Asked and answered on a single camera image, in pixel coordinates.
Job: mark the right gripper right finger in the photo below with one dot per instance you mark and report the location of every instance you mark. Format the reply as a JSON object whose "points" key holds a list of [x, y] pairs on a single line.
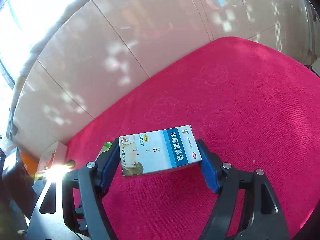
{"points": [[261, 213]]}

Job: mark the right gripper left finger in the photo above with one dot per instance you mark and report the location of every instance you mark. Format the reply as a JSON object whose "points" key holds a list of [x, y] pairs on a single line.
{"points": [[70, 206]]}

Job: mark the white blue medicine box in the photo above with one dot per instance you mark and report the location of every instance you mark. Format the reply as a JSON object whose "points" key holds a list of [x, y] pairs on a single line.
{"points": [[158, 151]]}

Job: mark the white cardboard storage box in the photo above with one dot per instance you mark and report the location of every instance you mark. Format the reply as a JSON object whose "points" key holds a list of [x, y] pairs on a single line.
{"points": [[54, 155]]}

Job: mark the black plastic bag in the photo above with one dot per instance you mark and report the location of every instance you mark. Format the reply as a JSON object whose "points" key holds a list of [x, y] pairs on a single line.
{"points": [[17, 196]]}

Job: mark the orange white bottle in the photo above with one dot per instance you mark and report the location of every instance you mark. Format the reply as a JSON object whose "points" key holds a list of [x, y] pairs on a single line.
{"points": [[30, 163]]}

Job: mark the green leaflet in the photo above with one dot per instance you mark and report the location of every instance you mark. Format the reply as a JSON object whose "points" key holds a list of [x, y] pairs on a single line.
{"points": [[105, 147]]}

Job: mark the red bed blanket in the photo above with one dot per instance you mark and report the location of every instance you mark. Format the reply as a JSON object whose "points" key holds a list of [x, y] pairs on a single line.
{"points": [[251, 105]]}

